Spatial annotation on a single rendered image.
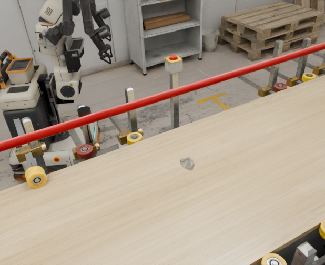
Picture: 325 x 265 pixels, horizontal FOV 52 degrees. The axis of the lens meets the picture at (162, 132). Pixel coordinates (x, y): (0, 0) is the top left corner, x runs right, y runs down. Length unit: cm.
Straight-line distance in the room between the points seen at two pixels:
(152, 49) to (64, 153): 250
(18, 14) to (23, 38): 26
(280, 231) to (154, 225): 46
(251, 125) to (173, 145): 44
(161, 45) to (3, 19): 203
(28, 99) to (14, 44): 179
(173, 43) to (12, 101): 293
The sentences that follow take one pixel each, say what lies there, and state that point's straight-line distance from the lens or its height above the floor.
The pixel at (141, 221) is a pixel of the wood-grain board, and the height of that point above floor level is 90.
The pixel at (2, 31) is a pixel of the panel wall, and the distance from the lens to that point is 417.
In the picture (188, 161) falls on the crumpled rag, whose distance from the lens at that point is 151.
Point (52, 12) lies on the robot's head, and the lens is 240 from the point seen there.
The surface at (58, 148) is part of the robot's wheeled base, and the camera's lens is 278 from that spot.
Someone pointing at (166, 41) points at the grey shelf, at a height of 19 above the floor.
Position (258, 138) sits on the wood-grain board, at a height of 90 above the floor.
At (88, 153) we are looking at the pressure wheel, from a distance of 163.
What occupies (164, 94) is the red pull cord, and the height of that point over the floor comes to 175.
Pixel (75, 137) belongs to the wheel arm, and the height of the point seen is 86.
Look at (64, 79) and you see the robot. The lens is 256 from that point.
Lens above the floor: 191
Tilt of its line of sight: 36 degrees down
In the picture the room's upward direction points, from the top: 3 degrees counter-clockwise
